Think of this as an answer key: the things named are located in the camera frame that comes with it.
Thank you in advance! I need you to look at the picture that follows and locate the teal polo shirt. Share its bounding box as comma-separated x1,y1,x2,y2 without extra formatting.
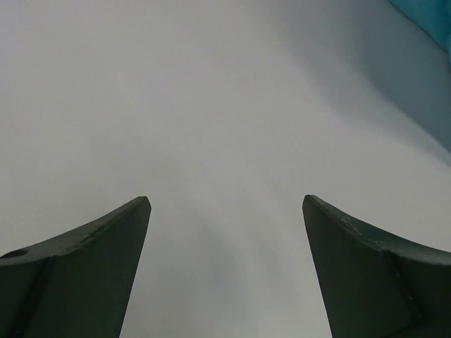
390,0,450,58

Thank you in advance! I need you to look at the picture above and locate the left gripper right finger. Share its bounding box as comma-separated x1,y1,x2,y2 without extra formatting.
302,195,450,337

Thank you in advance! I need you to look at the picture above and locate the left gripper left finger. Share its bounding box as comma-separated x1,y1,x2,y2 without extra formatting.
1,196,152,337

